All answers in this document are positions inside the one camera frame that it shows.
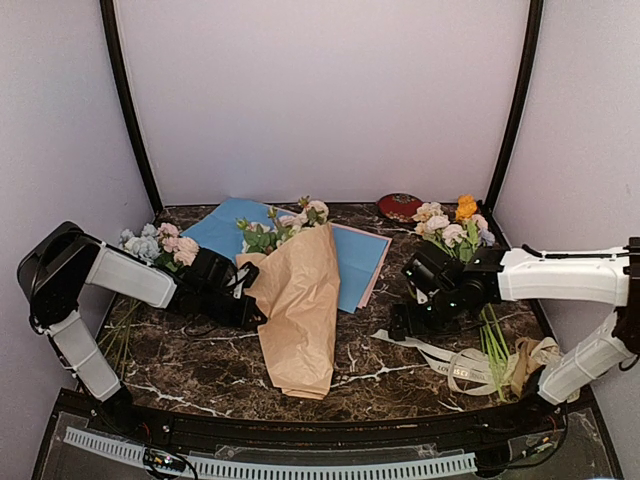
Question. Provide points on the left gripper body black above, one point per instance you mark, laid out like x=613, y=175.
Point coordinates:
x=211, y=307

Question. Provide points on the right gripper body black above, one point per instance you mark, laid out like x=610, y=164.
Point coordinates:
x=441, y=315

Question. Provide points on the white rose fake flower stem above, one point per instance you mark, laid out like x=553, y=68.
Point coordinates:
x=262, y=238

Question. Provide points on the white printed ribbon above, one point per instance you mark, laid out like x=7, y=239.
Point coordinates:
x=469, y=371

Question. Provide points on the pile of fake flowers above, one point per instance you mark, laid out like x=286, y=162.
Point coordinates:
x=162, y=246
x=461, y=238

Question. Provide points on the beige pink wrapping paper sheet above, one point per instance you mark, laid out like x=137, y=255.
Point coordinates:
x=298, y=290

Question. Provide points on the brown twine ribbon bundle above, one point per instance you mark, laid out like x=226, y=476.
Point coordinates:
x=530, y=356

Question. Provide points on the pink rose fake flower stem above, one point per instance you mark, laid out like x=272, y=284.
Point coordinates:
x=313, y=213

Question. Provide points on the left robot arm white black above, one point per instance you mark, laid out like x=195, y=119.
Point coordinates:
x=69, y=263

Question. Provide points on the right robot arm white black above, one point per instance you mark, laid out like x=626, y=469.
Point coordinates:
x=496, y=274

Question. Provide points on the blue wrapping paper sheet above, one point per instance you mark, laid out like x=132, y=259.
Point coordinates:
x=360, y=254

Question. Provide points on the red round embroidered cushion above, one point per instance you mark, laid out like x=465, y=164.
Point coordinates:
x=399, y=207

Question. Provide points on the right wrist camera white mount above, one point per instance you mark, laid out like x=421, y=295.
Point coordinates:
x=429, y=272

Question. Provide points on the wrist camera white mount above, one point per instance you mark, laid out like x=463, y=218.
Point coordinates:
x=243, y=278
x=429, y=272

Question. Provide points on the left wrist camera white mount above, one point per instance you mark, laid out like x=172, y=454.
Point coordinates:
x=243, y=278

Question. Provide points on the white slotted cable duct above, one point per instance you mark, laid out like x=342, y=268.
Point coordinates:
x=245, y=463

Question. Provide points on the left black frame post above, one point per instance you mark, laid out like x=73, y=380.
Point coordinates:
x=128, y=110

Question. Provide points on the black frame post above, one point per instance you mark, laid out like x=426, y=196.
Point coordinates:
x=526, y=65
x=128, y=110

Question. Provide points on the right black frame post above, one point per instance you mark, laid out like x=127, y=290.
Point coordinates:
x=526, y=65

